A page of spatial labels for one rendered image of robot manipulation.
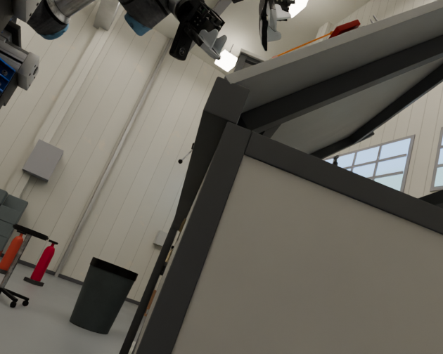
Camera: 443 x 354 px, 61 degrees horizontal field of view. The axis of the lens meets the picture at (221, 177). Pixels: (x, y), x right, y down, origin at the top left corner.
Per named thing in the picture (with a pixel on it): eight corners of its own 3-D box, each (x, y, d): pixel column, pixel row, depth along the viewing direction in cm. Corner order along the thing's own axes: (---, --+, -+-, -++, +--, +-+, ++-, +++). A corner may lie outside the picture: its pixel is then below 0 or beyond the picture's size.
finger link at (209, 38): (223, 38, 91) (205, 18, 95) (207, 57, 93) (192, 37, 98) (230, 43, 93) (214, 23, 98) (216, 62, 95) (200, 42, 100)
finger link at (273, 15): (296, 22, 93) (290, 1, 99) (273, 20, 93) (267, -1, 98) (292, 32, 96) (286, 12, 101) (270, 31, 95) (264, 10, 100)
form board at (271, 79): (181, 218, 169) (179, 214, 170) (359, 137, 196) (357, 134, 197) (230, 84, 58) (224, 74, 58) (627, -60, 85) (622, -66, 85)
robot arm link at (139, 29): (112, 2, 108) (141, -23, 107) (136, 31, 117) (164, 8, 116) (118, 13, 103) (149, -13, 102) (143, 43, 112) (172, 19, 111)
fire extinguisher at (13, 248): (-11, 270, 505) (13, 227, 524) (-9, 268, 528) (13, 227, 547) (10, 276, 514) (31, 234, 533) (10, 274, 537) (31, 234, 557)
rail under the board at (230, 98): (202, 110, 56) (217, 74, 58) (171, 227, 167) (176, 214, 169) (237, 123, 56) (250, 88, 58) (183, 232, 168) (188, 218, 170)
